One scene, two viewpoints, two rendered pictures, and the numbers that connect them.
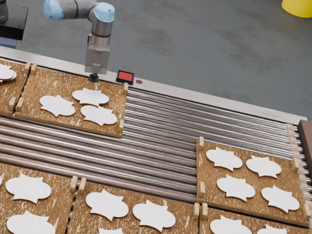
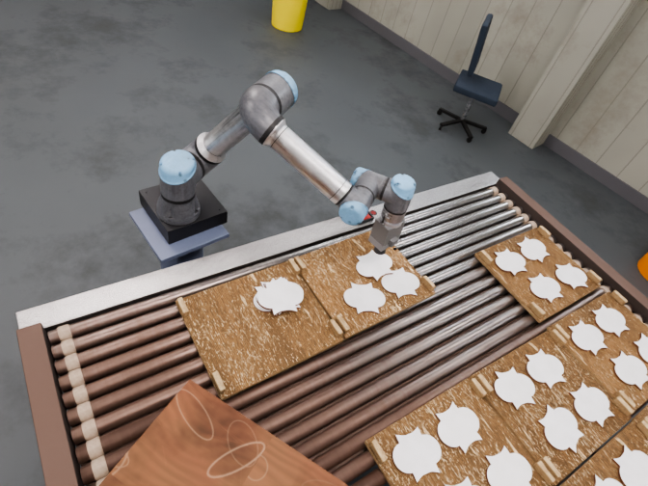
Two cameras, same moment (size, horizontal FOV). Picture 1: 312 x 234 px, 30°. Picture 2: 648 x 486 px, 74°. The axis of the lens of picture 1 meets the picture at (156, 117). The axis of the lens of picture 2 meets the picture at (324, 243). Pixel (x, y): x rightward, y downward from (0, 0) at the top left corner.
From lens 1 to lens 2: 163 cm
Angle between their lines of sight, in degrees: 30
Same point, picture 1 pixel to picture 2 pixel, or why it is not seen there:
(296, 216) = (590, 283)
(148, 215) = (543, 371)
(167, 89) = not seen: hidden behind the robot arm
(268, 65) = (311, 94)
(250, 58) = not seen: hidden behind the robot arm
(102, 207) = (517, 394)
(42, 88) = (330, 283)
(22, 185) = (453, 428)
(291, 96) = (348, 118)
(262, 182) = (547, 266)
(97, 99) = (382, 263)
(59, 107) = (368, 299)
